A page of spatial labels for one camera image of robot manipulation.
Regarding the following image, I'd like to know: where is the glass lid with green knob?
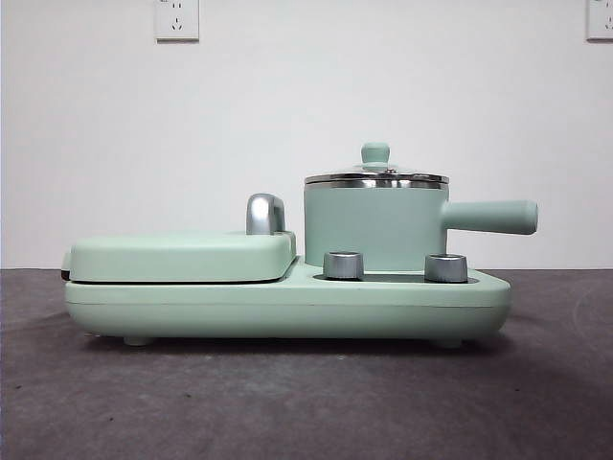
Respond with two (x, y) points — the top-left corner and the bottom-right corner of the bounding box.
(304, 140), (449, 188)

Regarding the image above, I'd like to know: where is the silver control knob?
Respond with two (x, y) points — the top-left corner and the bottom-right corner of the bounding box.
(323, 249), (365, 280)
(423, 252), (469, 283)

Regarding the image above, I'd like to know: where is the mint green breakfast machine base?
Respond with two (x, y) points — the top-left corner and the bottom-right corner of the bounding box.
(64, 255), (512, 347)

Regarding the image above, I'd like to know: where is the mint green handled steamer pot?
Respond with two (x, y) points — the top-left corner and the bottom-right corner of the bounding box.
(303, 177), (539, 269)

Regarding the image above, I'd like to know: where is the green griddle cover, silver handle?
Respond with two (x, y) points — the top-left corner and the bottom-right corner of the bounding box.
(60, 192), (299, 285)

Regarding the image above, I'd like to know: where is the white wall socket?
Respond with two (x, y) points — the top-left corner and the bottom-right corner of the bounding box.
(153, 0), (200, 43)
(586, 0), (613, 41)

